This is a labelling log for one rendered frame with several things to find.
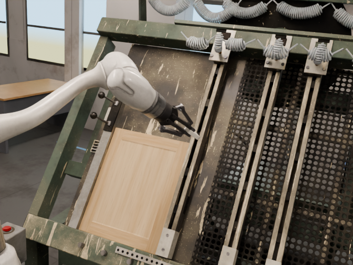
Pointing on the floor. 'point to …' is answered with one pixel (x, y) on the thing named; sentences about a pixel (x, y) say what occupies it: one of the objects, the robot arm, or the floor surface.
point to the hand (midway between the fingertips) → (191, 132)
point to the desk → (19, 88)
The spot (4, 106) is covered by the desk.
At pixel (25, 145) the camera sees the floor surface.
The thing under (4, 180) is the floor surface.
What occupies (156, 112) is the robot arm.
